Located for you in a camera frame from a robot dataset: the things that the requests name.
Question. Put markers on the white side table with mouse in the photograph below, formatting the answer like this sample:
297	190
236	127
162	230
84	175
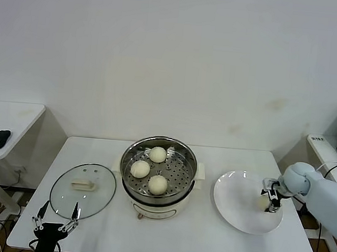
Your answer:
15	118

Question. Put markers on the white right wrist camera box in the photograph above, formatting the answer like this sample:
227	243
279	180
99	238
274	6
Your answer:
269	183

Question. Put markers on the cream electric cooker base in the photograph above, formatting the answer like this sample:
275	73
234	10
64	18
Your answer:
155	211

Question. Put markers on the white steamed baozi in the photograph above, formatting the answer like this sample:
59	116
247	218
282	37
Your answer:
157	185
157	155
262	202
140	169

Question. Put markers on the small printed label sticker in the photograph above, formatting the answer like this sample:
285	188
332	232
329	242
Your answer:
317	139

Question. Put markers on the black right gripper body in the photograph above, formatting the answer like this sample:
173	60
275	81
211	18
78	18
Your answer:
276	193

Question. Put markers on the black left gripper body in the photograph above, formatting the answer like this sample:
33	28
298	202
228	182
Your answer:
50	233

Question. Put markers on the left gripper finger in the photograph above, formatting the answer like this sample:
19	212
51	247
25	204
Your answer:
75	210
43	208

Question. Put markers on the white wall socket with plug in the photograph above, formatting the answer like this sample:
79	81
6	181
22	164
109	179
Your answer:
19	172

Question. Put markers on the white side table with laptop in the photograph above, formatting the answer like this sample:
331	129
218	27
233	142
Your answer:
330	152

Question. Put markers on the stainless steel steamer basket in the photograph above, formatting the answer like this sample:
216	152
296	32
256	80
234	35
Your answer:
178	185

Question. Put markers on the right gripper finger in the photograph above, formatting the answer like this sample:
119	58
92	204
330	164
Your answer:
273	206
263	192

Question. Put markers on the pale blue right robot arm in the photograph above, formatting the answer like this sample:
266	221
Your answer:
299	178

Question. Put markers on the white round plate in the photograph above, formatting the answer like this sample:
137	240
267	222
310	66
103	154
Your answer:
238	203

